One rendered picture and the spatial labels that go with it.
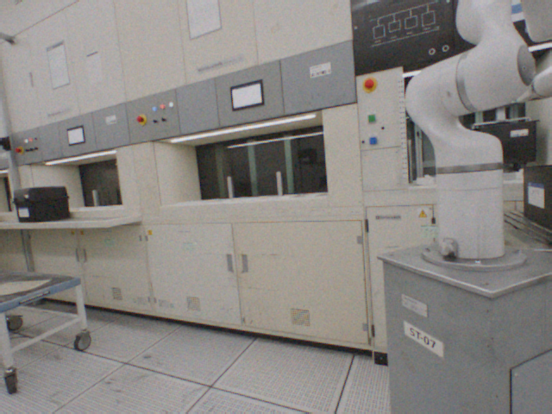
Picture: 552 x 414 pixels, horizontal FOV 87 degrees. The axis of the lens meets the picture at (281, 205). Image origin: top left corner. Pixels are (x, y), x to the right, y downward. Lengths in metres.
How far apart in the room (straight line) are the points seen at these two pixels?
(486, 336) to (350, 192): 0.97
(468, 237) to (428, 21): 1.05
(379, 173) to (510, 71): 0.86
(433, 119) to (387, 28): 0.87
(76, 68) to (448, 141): 2.54
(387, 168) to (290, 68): 0.68
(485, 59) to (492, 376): 0.54
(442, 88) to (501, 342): 0.47
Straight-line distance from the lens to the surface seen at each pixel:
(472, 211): 0.68
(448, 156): 0.68
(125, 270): 2.49
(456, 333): 0.66
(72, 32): 2.86
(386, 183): 1.43
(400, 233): 1.45
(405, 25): 1.54
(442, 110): 0.72
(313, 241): 1.53
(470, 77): 0.68
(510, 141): 1.67
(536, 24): 1.16
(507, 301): 0.63
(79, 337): 2.36
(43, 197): 2.78
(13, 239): 3.78
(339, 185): 1.46
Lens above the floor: 0.97
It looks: 5 degrees down
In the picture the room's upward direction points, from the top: 5 degrees counter-clockwise
